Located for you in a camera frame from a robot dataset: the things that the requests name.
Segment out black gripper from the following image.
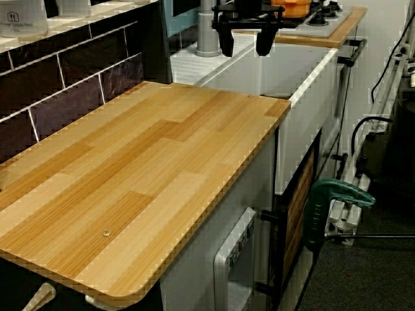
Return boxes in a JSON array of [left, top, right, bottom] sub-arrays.
[[211, 0, 287, 58]]

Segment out thin black hanging cable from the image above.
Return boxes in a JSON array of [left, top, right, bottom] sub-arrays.
[[370, 0, 415, 100]]

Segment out wood slat cabinet panel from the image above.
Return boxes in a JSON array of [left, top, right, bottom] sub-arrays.
[[281, 148, 318, 286]]

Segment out black tiled backsplash with shelf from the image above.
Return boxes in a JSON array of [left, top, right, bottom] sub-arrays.
[[0, 0, 173, 164]]

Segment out white plastic lidded jar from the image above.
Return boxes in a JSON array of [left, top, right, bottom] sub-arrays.
[[56, 0, 94, 17], [0, 0, 50, 38]]

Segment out thick black looped cable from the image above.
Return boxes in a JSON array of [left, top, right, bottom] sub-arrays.
[[351, 115, 394, 165]]

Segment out orange toy pot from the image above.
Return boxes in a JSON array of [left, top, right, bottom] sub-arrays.
[[270, 0, 313, 17]]

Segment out black towel rail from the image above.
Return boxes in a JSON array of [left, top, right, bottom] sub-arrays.
[[336, 38, 369, 69]]

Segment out grey toy dishwasher door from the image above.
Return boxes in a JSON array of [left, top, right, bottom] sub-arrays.
[[213, 206, 257, 311]]

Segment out grey toy faucet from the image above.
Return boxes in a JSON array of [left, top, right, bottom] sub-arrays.
[[195, 0, 225, 58]]

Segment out white toy sink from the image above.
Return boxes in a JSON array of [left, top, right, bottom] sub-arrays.
[[170, 30, 342, 196]]

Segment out aluminium frame rails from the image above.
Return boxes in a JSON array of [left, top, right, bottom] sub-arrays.
[[324, 30, 415, 244]]

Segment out white cabinet peg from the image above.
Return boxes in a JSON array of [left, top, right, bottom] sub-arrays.
[[21, 281, 58, 311], [84, 294, 108, 308]]

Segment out green power drill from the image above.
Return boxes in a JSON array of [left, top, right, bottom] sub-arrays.
[[302, 179, 377, 253]]

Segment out white kitchen cabinet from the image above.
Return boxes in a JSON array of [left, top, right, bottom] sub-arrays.
[[160, 128, 280, 311]]

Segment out wooden countertop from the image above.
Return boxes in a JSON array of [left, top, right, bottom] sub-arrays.
[[0, 80, 292, 308]]

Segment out grey toy stove top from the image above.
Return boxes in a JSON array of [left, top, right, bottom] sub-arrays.
[[278, 0, 353, 38]]

